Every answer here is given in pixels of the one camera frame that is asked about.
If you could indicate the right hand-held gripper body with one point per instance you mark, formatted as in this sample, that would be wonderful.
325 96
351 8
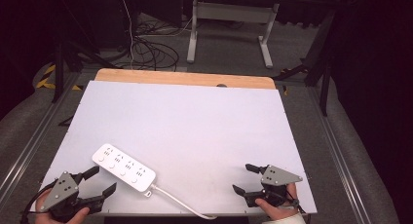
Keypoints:
277 177

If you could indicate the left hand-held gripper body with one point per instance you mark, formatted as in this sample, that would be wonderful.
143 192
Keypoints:
61 189

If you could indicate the white power strip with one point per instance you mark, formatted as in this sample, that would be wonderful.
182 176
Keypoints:
123 167

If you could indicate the person's left hand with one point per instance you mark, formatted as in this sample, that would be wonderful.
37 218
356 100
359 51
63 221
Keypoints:
42 216

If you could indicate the person's right hand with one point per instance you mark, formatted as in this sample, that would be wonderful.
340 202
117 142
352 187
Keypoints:
282 211

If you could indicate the white board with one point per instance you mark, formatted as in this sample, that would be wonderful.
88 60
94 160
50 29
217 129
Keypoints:
195 136

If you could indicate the yellow black floor tape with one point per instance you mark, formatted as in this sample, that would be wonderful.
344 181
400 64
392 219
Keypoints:
48 81

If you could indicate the wooden table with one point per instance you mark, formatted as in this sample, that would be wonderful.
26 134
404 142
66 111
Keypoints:
181 77

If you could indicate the black metal stand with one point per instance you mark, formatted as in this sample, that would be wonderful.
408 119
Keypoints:
319 65

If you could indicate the black tripod stand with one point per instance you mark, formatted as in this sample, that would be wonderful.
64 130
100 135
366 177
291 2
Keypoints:
61 55

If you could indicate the black curtain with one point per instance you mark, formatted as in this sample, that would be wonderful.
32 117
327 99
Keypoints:
373 87

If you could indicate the black computer case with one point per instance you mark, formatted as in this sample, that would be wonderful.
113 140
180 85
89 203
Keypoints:
117 16

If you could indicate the aluminium rail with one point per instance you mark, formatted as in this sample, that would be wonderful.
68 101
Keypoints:
337 159
35 139

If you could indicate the white metal desk frame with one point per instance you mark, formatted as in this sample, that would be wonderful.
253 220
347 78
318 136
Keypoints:
232 13

